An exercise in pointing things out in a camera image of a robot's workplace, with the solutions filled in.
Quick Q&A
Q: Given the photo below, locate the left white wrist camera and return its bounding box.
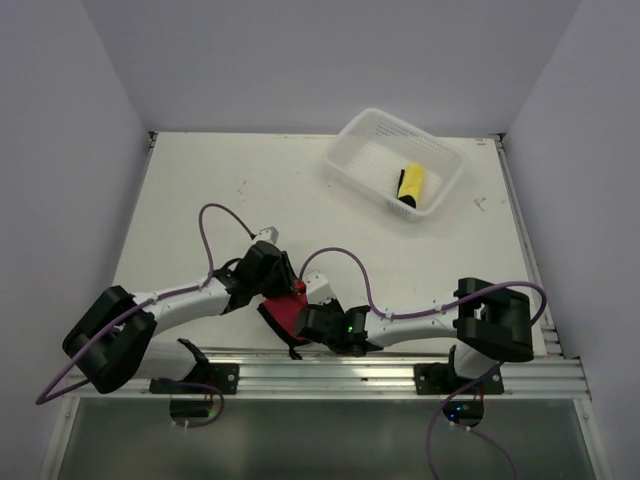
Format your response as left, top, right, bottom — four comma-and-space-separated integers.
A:
253, 226, 279, 245

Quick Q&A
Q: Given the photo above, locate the grey and yellow towel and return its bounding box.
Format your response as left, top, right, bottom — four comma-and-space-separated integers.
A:
396, 162, 425, 209

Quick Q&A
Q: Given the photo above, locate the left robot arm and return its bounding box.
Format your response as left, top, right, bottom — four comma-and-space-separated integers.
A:
62, 240, 305, 394

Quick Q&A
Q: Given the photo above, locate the grey and pink towel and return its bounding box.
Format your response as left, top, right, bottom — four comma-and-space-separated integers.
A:
257, 294, 310, 360

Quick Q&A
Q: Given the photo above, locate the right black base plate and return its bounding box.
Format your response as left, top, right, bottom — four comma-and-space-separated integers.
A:
413, 346, 505, 396

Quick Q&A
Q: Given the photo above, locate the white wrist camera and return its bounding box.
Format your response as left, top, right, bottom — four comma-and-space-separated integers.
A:
294, 270, 336, 306
253, 226, 279, 245

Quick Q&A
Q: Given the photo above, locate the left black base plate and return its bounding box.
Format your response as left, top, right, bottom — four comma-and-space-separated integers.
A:
149, 363, 240, 395

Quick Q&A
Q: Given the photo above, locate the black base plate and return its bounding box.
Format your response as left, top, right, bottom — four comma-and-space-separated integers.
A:
413, 346, 505, 396
149, 363, 240, 395

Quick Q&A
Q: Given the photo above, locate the white plastic basket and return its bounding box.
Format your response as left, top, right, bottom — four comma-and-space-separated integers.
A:
323, 108, 467, 222

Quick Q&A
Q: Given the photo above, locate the aluminium mounting rail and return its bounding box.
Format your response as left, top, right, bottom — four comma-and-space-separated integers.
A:
69, 349, 586, 401

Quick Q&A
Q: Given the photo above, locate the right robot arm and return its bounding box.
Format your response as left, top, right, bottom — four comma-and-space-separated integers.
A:
293, 278, 537, 393

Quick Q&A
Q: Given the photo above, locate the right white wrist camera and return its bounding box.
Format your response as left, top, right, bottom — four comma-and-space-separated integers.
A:
294, 270, 336, 306

